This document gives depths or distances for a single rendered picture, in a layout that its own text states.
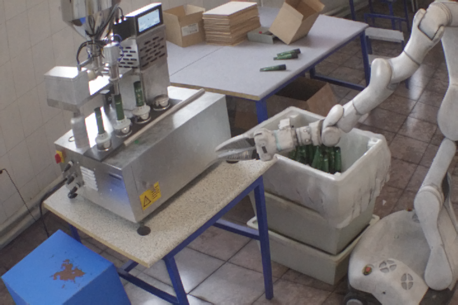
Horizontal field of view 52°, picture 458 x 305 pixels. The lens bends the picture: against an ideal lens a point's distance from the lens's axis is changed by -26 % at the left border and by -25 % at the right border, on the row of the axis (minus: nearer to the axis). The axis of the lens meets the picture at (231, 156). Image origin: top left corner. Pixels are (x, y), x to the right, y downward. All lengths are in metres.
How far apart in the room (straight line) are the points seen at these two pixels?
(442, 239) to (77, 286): 1.56
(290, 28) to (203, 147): 1.50
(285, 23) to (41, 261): 2.21
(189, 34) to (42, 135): 1.23
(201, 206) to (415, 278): 1.03
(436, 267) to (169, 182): 1.23
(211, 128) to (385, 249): 0.96
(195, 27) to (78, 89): 1.89
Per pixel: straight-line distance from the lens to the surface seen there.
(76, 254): 2.35
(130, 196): 2.04
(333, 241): 2.63
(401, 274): 2.39
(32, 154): 3.69
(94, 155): 2.09
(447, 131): 2.01
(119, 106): 2.12
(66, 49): 3.73
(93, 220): 2.25
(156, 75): 2.34
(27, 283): 2.29
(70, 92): 2.10
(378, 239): 2.61
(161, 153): 2.12
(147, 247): 2.05
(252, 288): 2.90
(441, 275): 2.40
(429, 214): 2.23
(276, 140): 1.93
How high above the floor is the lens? 1.98
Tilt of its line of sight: 30 degrees down
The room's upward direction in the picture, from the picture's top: 8 degrees counter-clockwise
